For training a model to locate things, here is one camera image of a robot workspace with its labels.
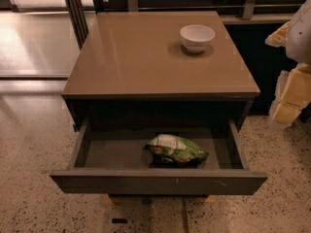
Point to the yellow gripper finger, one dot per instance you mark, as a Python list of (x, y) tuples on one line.
[(292, 94), (278, 38)]

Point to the green rice chip bag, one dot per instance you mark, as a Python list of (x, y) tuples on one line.
[(175, 150)]

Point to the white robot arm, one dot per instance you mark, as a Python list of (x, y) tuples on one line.
[(298, 41)]

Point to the brown drawer cabinet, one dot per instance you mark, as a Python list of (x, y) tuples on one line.
[(133, 72)]

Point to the open grey top drawer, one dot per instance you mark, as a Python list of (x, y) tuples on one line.
[(116, 163)]

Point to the white ceramic bowl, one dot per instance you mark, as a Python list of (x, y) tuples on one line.
[(196, 37)]

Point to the metal railing frame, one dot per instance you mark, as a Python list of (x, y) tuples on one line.
[(244, 19)]

